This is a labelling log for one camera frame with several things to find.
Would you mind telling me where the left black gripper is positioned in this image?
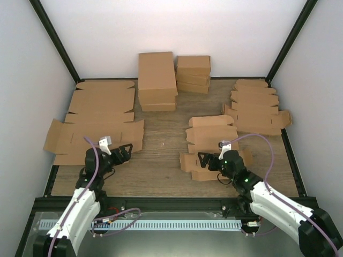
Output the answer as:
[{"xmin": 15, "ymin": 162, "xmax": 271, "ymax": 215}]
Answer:
[{"xmin": 100, "ymin": 144, "xmax": 134, "ymax": 176}]

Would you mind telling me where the small cardboard box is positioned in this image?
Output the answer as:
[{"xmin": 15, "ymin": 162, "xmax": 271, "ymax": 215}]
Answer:
[{"xmin": 180, "ymin": 115, "xmax": 238, "ymax": 182}]

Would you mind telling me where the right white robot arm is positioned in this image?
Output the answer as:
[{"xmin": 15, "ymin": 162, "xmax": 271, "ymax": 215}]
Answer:
[{"xmin": 198, "ymin": 150, "xmax": 342, "ymax": 256}]

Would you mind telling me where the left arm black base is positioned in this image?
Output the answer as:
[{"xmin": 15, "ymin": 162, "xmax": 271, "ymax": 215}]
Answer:
[{"xmin": 98, "ymin": 191, "xmax": 126, "ymax": 217}]

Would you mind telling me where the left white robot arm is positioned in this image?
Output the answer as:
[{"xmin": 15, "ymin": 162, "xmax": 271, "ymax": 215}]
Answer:
[{"xmin": 33, "ymin": 143, "xmax": 133, "ymax": 256}]

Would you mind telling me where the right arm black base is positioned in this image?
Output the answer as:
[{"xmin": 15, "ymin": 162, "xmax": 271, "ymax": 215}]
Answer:
[{"xmin": 221, "ymin": 195, "xmax": 260, "ymax": 218}]

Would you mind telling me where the bottom large folded box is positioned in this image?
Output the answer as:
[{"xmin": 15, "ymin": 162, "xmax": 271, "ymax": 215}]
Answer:
[{"xmin": 141, "ymin": 103, "xmax": 176, "ymax": 112}]

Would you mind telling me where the large folded box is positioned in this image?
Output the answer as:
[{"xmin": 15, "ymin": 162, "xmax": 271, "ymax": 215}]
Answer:
[
  {"xmin": 141, "ymin": 103, "xmax": 176, "ymax": 112},
  {"xmin": 138, "ymin": 51, "xmax": 178, "ymax": 105}
]

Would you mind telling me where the top large folded box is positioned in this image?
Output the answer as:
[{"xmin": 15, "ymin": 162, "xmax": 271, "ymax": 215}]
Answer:
[{"xmin": 138, "ymin": 51, "xmax": 178, "ymax": 105}]

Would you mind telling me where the bottom small folded box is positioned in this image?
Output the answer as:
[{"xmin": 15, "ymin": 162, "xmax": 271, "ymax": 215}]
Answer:
[{"xmin": 177, "ymin": 81, "xmax": 209, "ymax": 94}]

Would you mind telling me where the small folded box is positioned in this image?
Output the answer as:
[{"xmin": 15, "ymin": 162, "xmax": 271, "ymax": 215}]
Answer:
[
  {"xmin": 175, "ymin": 72, "xmax": 210, "ymax": 86},
  {"xmin": 176, "ymin": 55, "xmax": 211, "ymax": 75},
  {"xmin": 177, "ymin": 81, "xmax": 209, "ymax": 94}
]

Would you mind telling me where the middle small folded box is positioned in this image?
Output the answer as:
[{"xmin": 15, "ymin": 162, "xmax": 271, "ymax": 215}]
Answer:
[{"xmin": 175, "ymin": 72, "xmax": 210, "ymax": 86}]

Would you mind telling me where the top small folded box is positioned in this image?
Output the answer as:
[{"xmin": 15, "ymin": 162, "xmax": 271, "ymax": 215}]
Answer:
[{"xmin": 176, "ymin": 55, "xmax": 211, "ymax": 75}]

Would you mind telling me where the large flat cardboard blank stack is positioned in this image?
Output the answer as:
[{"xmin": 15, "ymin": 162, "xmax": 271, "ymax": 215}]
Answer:
[{"xmin": 44, "ymin": 80, "xmax": 144, "ymax": 165}]

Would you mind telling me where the small flat cardboard blank stack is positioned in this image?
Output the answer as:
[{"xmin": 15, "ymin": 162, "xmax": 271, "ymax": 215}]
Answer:
[{"xmin": 222, "ymin": 79, "xmax": 292, "ymax": 135}]

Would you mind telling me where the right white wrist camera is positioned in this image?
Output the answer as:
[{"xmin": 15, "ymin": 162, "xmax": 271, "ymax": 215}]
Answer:
[{"xmin": 218, "ymin": 140, "xmax": 232, "ymax": 160}]

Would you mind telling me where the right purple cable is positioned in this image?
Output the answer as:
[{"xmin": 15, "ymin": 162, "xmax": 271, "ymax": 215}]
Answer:
[{"xmin": 229, "ymin": 133, "xmax": 340, "ymax": 257}]

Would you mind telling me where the purple cable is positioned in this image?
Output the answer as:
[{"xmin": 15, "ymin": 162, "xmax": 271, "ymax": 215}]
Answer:
[
  {"xmin": 49, "ymin": 136, "xmax": 142, "ymax": 257},
  {"xmin": 229, "ymin": 133, "xmax": 340, "ymax": 257}
]

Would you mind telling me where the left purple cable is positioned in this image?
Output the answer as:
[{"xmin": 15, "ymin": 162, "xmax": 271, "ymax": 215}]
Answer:
[{"xmin": 49, "ymin": 136, "xmax": 142, "ymax": 257}]

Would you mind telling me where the black front frame rail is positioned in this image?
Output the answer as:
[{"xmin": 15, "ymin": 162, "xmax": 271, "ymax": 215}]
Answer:
[{"xmin": 32, "ymin": 196, "xmax": 224, "ymax": 212}]

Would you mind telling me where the light blue slotted cable duct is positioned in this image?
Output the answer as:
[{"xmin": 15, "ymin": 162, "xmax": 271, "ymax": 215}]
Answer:
[{"xmin": 38, "ymin": 220, "xmax": 242, "ymax": 232}]

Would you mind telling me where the left black frame post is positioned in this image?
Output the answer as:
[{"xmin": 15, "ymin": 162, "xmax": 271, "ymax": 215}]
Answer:
[{"xmin": 29, "ymin": 0, "xmax": 81, "ymax": 84}]

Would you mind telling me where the black frame post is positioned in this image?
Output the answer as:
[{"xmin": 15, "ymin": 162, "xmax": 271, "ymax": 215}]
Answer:
[
  {"xmin": 266, "ymin": 0, "xmax": 318, "ymax": 82},
  {"xmin": 29, "ymin": 0, "xmax": 81, "ymax": 84}
]

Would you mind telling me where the right black frame post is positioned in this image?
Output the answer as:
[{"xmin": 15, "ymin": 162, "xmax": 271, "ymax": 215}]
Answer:
[{"xmin": 266, "ymin": 0, "xmax": 318, "ymax": 82}]

